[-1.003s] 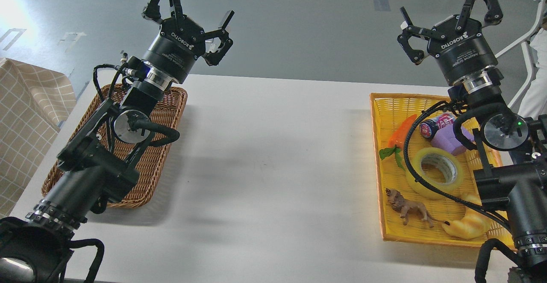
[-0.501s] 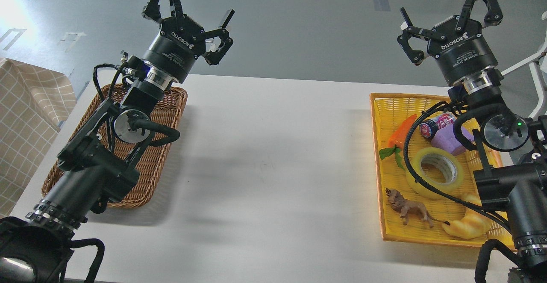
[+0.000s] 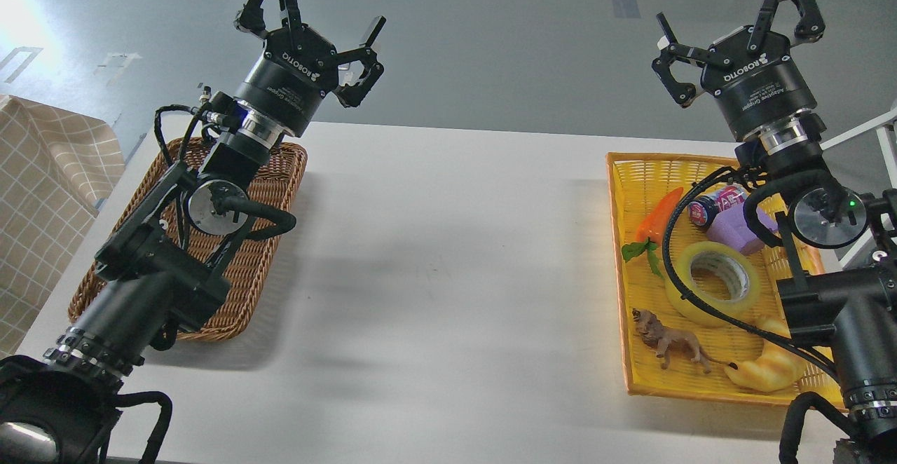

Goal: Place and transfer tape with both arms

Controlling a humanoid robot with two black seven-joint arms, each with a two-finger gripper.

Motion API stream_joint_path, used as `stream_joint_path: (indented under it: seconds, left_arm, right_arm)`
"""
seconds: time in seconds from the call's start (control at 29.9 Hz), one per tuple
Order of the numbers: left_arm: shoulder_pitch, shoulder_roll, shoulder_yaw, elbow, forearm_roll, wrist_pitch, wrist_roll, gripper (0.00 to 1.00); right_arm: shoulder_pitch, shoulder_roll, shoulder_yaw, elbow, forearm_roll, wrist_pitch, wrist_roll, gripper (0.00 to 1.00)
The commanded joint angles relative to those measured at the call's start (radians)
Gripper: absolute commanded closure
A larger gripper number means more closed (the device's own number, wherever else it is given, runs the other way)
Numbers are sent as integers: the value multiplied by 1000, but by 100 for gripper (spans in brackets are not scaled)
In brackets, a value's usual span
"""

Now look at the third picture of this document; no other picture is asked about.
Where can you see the white office chair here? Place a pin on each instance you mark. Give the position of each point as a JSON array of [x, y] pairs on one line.
[[863, 158]]

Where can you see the beige checkered cloth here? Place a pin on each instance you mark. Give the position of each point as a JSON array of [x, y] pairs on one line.
[[57, 166]]

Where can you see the purple block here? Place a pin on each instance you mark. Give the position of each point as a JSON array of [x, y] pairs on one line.
[[731, 229]]

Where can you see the yellow tape roll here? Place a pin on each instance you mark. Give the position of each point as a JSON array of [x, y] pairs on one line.
[[721, 277]]

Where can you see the orange toy carrot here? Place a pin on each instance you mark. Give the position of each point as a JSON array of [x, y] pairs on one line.
[[649, 234]]

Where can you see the yellow toy croissant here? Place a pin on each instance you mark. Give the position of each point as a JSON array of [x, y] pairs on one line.
[[773, 369]]

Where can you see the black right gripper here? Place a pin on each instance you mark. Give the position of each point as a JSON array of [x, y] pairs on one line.
[[760, 82]]

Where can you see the small labelled can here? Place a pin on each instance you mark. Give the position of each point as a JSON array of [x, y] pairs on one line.
[[703, 210]]

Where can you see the brown wicker basket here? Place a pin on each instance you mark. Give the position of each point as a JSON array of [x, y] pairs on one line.
[[276, 184]]

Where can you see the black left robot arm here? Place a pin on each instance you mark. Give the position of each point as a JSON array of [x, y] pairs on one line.
[[165, 266]]

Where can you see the brown toy lion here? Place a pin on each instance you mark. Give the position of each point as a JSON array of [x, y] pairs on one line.
[[663, 340]]

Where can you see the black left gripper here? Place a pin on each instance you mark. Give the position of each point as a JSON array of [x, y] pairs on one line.
[[291, 73]]

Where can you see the yellow plastic basket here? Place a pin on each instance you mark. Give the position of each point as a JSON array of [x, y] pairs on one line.
[[637, 182]]

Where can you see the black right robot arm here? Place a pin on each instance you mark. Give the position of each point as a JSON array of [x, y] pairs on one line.
[[839, 297]]

